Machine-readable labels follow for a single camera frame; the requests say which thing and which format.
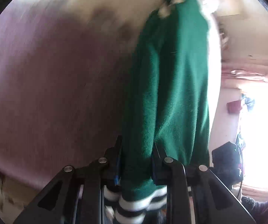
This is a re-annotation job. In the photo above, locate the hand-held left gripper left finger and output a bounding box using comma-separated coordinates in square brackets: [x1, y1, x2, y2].
[13, 135, 123, 224]

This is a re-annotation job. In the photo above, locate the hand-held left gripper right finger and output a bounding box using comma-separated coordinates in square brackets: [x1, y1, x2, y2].
[151, 142, 257, 224]

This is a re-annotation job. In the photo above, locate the green varsity jacket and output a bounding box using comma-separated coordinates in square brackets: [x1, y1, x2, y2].
[104, 0, 223, 224]

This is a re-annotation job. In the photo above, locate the person's right forearm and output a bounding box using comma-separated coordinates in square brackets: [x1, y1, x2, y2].
[240, 195, 268, 224]

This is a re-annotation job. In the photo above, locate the window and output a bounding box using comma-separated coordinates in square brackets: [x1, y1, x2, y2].
[239, 84, 268, 192]

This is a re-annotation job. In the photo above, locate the pink floral curtain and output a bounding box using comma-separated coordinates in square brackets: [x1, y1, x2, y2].
[220, 58, 268, 84]

